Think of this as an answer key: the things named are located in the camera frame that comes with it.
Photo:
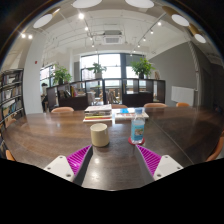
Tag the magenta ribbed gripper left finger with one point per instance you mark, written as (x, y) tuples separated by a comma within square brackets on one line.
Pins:
[(73, 167)]

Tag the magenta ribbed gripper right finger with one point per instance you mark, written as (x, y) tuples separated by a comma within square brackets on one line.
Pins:
[(154, 166)]

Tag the clear water bottle blue cap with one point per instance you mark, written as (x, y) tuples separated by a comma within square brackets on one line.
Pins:
[(137, 126)]

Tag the cream ceramic cup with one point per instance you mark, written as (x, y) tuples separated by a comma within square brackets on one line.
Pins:
[(99, 134)]

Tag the orange chair far left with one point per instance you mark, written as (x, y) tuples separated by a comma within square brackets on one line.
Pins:
[(62, 110)]

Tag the orange chair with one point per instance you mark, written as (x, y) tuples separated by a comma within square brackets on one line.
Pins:
[(155, 105), (62, 110), (9, 156), (118, 106), (217, 149)]

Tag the orange chair far right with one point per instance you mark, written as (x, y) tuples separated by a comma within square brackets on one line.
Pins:
[(155, 105)]

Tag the stack of books left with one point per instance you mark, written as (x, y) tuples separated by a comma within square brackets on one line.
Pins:
[(98, 113)]

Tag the orange chair right side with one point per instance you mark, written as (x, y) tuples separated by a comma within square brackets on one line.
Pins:
[(217, 149)]

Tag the orange chair left side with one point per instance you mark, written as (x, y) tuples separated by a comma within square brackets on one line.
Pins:
[(9, 156)]

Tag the orange chair far corner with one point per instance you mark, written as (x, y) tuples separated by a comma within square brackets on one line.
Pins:
[(182, 104)]

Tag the orange chair far middle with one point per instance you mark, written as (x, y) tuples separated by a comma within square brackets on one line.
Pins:
[(118, 106)]

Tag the person sitting in background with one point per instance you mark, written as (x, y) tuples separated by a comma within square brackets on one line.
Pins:
[(44, 95)]

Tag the dark wooden shelf divider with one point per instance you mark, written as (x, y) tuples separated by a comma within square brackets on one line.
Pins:
[(132, 92)]

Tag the left potted plant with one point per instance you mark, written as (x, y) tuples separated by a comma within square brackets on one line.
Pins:
[(61, 75)]

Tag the potted plant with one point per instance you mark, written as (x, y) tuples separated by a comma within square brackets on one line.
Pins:
[(142, 68), (61, 75), (97, 69)]

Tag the right potted plant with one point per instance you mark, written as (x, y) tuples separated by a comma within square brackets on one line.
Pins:
[(142, 68)]

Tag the middle potted plant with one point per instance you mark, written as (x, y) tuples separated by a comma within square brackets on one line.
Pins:
[(97, 69)]

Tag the tall bookshelf at left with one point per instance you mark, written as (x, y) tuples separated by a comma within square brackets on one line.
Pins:
[(11, 96)]

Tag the ceiling air conditioner unit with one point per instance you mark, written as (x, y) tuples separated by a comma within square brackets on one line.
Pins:
[(110, 37)]

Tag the white wall radiator panel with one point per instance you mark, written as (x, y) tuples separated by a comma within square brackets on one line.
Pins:
[(182, 94)]

